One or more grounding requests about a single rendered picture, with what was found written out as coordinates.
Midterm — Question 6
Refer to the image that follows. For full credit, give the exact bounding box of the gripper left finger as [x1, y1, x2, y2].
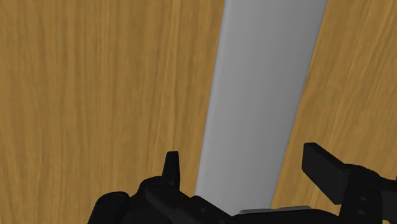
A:
[87, 151, 237, 224]

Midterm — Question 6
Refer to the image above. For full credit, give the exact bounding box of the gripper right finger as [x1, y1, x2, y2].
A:
[302, 142, 397, 224]

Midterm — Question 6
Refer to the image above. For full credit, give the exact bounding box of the long pale grey slab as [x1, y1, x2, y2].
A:
[193, 0, 328, 216]

